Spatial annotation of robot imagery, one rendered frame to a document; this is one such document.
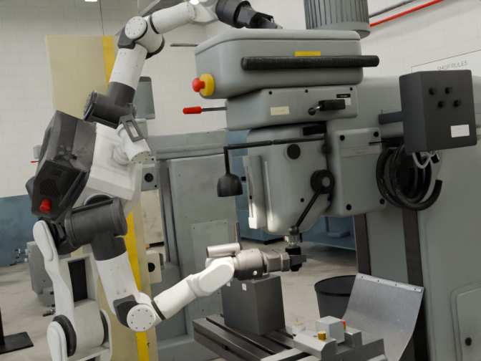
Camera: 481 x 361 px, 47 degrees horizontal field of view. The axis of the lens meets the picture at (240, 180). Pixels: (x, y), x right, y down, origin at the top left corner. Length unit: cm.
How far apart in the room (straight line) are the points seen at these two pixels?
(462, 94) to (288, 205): 56
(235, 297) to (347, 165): 68
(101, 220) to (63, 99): 175
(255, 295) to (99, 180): 69
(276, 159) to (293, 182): 8
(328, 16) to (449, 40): 503
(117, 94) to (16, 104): 876
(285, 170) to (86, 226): 56
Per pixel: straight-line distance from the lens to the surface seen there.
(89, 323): 196
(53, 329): 196
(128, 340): 338
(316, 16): 178
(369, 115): 173
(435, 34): 688
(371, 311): 197
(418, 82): 151
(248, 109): 157
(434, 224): 181
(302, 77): 157
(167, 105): 1121
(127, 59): 185
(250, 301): 196
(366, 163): 169
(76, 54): 326
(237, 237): 204
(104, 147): 167
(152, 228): 1011
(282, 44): 155
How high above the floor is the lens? 157
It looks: 3 degrees down
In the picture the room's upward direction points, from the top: 6 degrees counter-clockwise
